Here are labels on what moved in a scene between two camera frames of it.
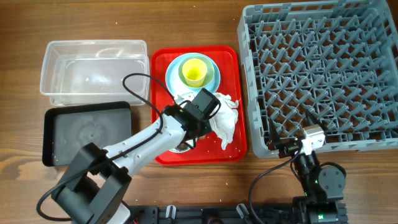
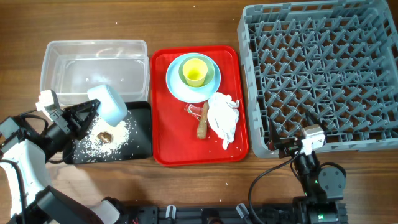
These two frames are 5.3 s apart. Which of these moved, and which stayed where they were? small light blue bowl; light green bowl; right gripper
Moved: small light blue bowl
Stayed: right gripper; light green bowl
